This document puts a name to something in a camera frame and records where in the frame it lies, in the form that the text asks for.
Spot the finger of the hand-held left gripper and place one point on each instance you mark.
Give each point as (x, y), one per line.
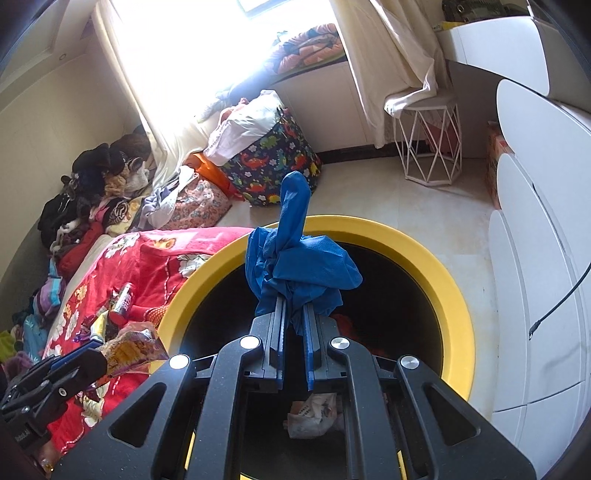
(51, 361)
(85, 371)

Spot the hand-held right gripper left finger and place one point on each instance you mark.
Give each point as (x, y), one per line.
(280, 334)

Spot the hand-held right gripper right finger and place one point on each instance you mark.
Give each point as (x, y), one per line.
(308, 344)

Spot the purple foil wrapper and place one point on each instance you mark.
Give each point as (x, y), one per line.
(87, 333)

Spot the yellow snack bag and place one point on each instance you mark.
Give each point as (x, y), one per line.
(134, 347)

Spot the white wrapper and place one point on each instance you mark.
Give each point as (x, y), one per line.
(314, 411)

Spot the red drink can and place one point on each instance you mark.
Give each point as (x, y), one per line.
(121, 304)

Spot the blue cloth garment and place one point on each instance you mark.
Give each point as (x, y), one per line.
(295, 258)

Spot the yellow rimmed trash bin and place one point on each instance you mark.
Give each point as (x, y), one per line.
(415, 249)

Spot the blue patterned cloth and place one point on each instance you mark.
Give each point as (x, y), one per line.
(32, 339)

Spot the purple striped pillow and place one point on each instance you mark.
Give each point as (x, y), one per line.
(51, 295)

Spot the red floral blanket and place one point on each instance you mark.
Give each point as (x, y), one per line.
(157, 263)

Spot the floral fabric bag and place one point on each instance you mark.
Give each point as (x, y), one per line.
(203, 201)

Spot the dinosaur print laundry basket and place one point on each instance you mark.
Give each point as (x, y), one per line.
(272, 161)

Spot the orange bag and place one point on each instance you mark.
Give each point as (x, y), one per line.
(210, 171)

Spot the light purple garment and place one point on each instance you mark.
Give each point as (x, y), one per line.
(161, 198)

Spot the pile of dark clothes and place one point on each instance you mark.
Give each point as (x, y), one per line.
(97, 184)

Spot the white cloth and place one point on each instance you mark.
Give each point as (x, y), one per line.
(240, 129)

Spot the cream curtain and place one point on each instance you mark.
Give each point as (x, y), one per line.
(397, 55)
(175, 138)

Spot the orange red cloth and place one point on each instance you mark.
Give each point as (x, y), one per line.
(231, 115)

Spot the orange folded quilt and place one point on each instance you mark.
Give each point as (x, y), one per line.
(307, 46)

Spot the dark bag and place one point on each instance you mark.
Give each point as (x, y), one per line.
(475, 9)

